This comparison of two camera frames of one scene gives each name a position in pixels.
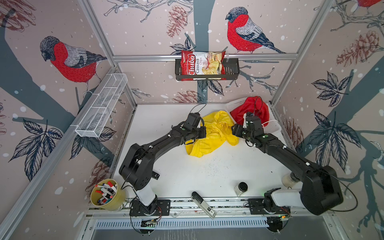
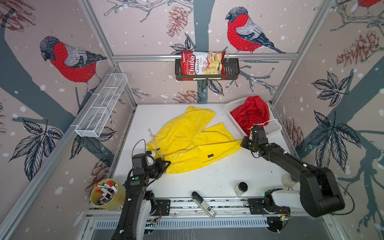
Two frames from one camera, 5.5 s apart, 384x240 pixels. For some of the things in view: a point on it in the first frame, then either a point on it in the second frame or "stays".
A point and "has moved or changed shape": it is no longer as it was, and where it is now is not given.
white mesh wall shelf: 91,124 stays
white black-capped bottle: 290,179 stays
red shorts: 254,105 stays
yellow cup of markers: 107,194 stays
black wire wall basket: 232,72 stays
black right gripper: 236,129 to 243,143
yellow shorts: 219,129 has moved or changed shape
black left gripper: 203,132 to 159,162
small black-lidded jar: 241,187 stays
